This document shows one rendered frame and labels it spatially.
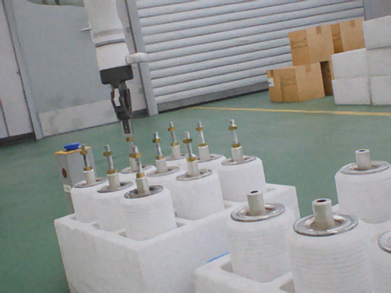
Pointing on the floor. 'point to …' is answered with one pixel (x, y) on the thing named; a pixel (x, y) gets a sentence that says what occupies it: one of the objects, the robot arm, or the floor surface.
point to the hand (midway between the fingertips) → (127, 128)
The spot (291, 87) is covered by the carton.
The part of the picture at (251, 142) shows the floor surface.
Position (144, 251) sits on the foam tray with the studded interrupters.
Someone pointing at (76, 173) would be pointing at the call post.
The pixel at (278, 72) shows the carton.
